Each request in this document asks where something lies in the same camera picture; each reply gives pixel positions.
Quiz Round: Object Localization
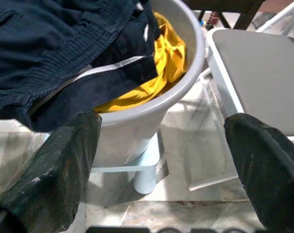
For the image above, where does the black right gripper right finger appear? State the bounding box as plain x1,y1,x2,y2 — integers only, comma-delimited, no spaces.
224,113,294,233

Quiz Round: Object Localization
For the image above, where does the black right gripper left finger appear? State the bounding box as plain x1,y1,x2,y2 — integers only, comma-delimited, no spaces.
0,109,103,233

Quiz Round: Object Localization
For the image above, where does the dark navy garment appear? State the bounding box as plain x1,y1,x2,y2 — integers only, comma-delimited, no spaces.
0,0,162,133

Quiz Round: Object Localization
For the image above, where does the white plastic kid chair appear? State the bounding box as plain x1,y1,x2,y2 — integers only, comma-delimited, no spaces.
90,132,163,195

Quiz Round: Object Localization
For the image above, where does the dark garment white stripe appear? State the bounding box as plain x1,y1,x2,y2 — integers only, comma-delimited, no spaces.
30,21,161,133

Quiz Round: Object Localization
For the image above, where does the grey white folding chair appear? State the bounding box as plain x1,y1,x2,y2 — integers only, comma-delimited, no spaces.
188,26,294,192
256,0,294,38

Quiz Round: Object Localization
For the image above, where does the yellow garment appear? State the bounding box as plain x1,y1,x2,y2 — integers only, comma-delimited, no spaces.
94,12,188,114

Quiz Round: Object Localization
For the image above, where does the dark wooden chair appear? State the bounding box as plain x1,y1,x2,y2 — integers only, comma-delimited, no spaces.
183,0,268,31

